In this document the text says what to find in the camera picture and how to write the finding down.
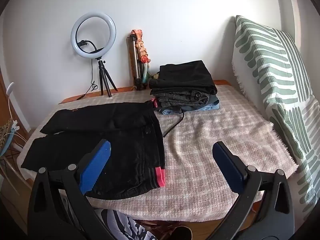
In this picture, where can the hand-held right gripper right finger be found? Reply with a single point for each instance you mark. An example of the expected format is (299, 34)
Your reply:
(228, 165)

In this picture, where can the folded black pants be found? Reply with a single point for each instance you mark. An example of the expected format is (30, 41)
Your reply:
(185, 77)

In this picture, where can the white clip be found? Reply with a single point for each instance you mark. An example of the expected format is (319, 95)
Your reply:
(15, 125)

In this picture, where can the folded dark blue jeans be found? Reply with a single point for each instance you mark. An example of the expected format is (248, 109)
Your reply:
(212, 100)

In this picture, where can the pink garment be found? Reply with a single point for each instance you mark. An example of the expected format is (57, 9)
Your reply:
(154, 103)

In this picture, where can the folded grey tweed pants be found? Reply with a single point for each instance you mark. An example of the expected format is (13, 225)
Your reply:
(175, 98)

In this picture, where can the folded light blue jeans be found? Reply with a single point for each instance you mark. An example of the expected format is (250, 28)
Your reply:
(207, 108)

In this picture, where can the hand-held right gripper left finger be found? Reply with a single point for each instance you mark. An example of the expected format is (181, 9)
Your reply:
(96, 162)

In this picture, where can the orange patterned scarf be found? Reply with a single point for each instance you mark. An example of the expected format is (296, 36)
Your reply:
(142, 47)

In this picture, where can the wooden cabinet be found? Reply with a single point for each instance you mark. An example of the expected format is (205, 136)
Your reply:
(15, 115)

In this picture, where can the beige plaid blanket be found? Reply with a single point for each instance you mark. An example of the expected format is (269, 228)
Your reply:
(212, 120)

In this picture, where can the green striped white cover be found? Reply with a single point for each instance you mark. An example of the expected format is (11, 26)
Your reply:
(275, 67)

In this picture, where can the black white patterned clothing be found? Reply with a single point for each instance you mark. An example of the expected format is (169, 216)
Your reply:
(125, 225)

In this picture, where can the black pants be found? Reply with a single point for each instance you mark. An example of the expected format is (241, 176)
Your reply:
(185, 77)
(120, 140)

